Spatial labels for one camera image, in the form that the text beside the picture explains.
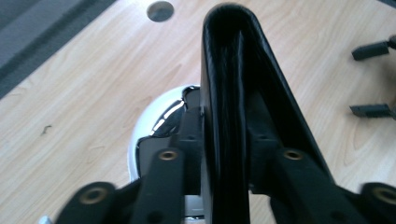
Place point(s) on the dark grey object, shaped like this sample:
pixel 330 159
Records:
pixel 389 2

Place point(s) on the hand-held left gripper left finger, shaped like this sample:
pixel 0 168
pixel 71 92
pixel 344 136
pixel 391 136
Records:
pixel 192 146

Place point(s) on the black leather wallet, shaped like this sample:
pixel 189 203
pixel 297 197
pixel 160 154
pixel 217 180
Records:
pixel 227 81

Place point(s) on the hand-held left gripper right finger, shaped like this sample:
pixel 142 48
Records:
pixel 261 130

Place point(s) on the white round container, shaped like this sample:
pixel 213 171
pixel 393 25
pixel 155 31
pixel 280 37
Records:
pixel 145 123

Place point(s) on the glossy black item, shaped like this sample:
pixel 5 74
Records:
pixel 168 123

